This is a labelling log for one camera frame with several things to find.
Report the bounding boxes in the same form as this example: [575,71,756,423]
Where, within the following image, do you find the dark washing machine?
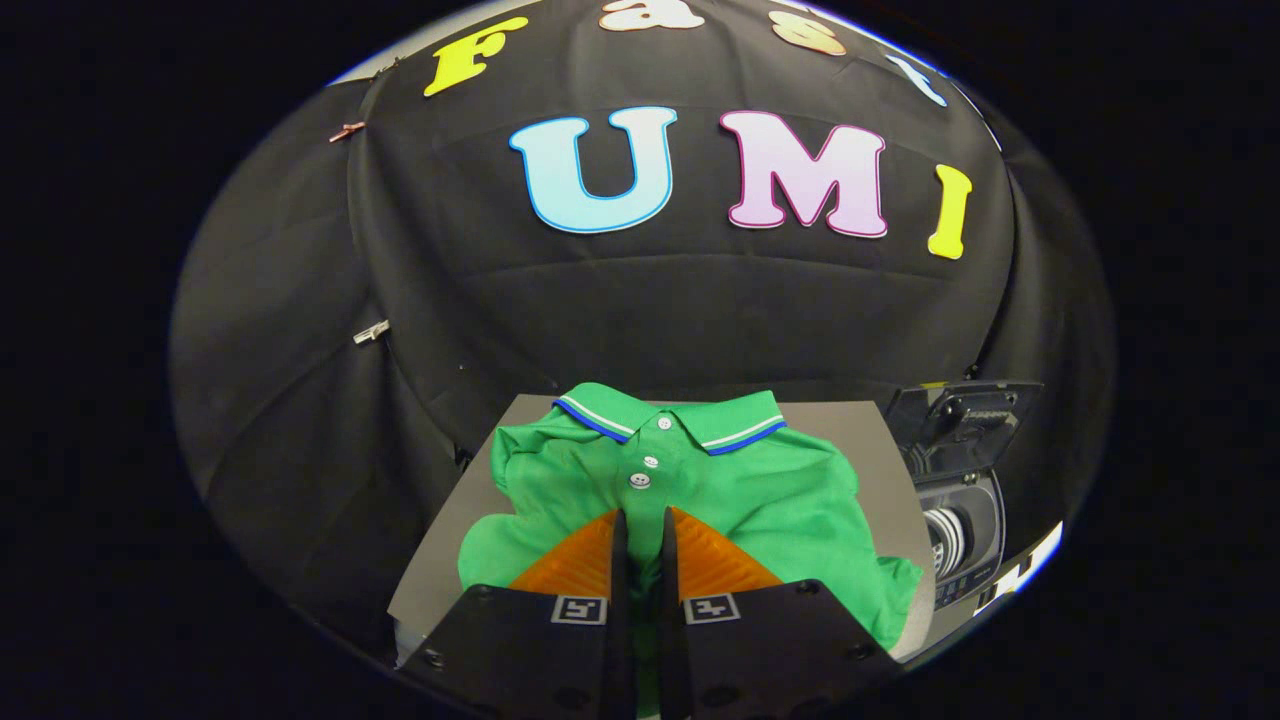
[885,380,1063,617]

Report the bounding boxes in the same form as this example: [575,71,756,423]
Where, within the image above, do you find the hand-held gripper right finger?
[659,506,901,720]

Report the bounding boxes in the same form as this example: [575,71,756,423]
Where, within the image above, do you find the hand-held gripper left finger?
[400,508,634,720]

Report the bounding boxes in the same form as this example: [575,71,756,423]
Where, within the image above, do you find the grey box stand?
[388,394,937,667]

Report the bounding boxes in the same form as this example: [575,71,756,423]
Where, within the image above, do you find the black backdrop cloth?
[170,0,1116,656]

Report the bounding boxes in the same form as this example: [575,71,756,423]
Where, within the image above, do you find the green polo shirt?
[458,382,923,717]

